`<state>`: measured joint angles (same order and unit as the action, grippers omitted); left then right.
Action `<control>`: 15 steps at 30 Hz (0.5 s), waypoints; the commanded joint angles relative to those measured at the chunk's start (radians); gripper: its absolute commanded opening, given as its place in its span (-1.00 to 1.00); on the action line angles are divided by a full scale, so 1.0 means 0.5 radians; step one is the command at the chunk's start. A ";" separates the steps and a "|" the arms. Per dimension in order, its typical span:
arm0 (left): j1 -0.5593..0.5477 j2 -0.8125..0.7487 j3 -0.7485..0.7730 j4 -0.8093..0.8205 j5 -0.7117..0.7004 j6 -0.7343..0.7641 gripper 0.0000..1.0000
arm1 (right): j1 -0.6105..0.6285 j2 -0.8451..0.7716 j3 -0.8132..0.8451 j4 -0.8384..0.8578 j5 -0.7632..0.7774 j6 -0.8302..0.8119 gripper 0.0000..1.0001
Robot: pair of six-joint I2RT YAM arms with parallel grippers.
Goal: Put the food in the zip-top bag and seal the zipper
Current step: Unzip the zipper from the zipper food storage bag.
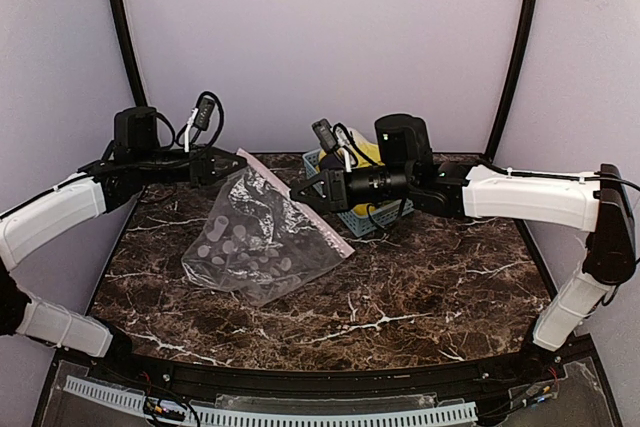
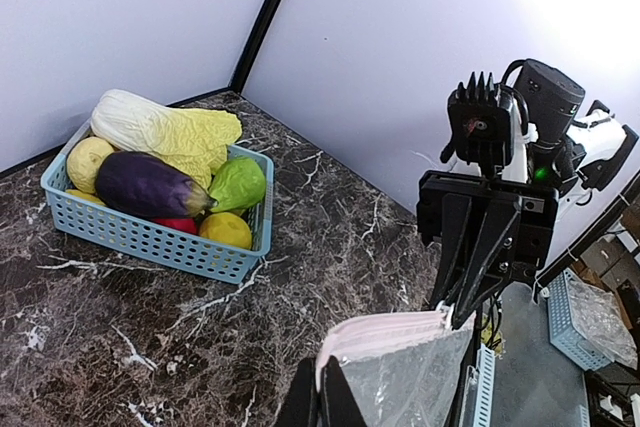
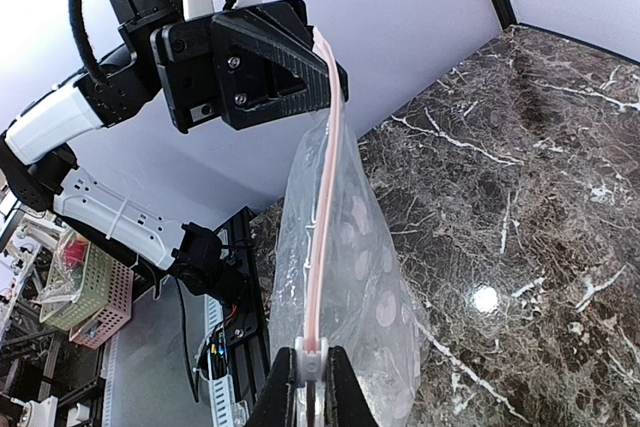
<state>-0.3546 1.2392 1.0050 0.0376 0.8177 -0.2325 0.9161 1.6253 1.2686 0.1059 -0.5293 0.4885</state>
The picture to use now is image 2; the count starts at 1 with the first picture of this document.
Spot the yellow lemon toy front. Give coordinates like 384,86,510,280
198,212,253,250

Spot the purple eggplant toy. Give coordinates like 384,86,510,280
95,151,217,219

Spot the yellow potato toy back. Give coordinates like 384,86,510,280
66,136,116,194

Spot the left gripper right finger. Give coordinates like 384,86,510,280
319,356,367,427

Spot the light blue plastic basket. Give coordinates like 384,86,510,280
40,121,274,284

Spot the green pepper toy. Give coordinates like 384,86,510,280
208,156,267,213

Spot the napa cabbage toy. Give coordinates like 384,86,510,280
90,89,242,188

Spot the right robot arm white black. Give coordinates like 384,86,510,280
416,58,639,329

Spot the white cable duct strip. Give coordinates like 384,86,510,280
463,344,495,427

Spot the small yellow fruit toy right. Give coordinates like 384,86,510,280
65,189,105,206

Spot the red pepper toy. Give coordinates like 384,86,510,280
152,218,198,235

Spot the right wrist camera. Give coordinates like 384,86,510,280
440,72,539,184

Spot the clear zip top bag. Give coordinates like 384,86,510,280
315,306,476,426

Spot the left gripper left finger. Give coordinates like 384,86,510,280
274,359,319,427

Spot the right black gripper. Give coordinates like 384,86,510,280
416,170,558,329

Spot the blue basket outside enclosure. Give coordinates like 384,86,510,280
547,269,612,371

